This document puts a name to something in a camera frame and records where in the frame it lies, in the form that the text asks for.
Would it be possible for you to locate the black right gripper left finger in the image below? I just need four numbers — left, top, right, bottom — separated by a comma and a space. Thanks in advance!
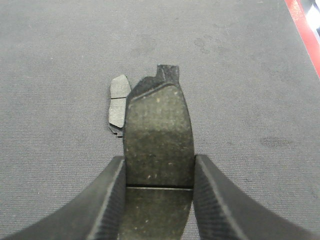
6, 156, 126, 240

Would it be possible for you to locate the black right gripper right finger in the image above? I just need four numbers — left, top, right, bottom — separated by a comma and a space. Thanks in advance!
193, 155, 320, 240

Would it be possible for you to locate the brake pad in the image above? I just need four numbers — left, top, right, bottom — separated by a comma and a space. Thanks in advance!
108, 74, 131, 138
118, 65, 195, 240

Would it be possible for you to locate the dark conveyor belt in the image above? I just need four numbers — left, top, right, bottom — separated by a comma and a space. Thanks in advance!
0, 0, 320, 238

